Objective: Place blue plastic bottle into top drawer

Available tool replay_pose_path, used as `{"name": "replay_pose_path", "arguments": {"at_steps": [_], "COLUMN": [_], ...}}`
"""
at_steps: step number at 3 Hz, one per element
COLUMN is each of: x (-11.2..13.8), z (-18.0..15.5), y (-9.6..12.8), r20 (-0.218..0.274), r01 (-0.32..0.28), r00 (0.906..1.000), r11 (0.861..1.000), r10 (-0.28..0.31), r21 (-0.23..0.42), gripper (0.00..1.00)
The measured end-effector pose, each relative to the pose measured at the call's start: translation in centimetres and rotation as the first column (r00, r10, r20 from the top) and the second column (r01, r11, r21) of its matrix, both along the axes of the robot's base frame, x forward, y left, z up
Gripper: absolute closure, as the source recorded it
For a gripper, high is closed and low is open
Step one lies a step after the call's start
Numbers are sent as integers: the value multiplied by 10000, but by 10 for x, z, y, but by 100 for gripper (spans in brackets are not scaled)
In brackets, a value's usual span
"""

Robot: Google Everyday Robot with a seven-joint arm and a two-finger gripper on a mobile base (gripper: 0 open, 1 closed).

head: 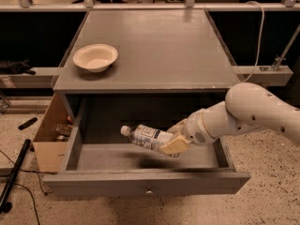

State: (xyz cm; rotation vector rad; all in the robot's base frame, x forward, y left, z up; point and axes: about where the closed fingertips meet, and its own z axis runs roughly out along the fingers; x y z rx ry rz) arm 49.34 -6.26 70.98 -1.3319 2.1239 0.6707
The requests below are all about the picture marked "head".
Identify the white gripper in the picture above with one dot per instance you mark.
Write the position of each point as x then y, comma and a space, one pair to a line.
194, 128

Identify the clear plastic water bottle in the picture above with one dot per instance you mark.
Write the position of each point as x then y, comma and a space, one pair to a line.
146, 137

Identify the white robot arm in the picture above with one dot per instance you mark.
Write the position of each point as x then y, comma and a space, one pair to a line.
247, 107

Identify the metal drawer knob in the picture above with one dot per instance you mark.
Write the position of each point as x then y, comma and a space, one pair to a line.
149, 191

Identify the grey open top drawer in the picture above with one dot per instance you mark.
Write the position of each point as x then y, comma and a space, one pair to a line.
99, 161

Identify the grey wooden cabinet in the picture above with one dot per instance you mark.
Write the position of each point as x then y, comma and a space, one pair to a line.
159, 52

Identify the white paper bowl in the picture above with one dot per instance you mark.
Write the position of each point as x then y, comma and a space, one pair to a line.
95, 58

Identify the can inside cardboard box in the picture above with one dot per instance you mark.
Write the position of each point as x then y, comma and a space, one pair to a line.
63, 132

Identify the brown cardboard box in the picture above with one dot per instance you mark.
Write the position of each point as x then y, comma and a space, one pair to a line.
49, 144

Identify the black marker on floor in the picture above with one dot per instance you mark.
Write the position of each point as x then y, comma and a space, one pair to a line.
27, 124

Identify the black bag on shelf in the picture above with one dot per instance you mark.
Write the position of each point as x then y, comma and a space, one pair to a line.
15, 67

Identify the black pole on floor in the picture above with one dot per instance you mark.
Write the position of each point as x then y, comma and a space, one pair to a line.
5, 205

